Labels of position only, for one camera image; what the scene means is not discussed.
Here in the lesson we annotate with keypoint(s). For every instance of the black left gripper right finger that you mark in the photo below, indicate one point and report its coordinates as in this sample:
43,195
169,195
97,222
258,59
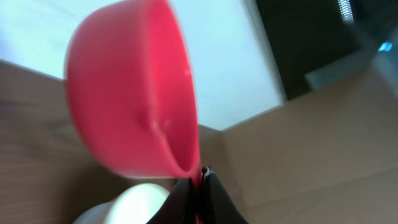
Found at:
215,204

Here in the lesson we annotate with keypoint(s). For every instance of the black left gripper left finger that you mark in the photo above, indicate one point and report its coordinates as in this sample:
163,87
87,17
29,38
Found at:
179,207

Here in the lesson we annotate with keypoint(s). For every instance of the red measuring scoop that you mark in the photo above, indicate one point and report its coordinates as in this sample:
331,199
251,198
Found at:
130,92

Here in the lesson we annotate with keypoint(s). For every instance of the cream round bowl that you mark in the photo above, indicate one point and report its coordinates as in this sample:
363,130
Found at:
135,205

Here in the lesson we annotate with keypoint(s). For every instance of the brown cardboard panel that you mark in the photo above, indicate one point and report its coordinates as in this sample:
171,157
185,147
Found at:
329,156

